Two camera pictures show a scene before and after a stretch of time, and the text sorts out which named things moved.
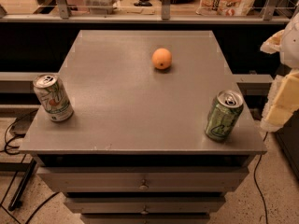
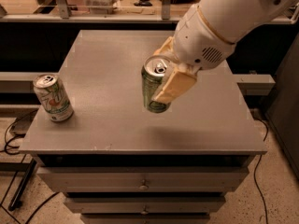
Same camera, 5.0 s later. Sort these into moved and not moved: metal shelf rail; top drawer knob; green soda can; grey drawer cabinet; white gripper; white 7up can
Moved: white gripper; green soda can
Not moved: white 7up can; metal shelf rail; top drawer knob; grey drawer cabinet
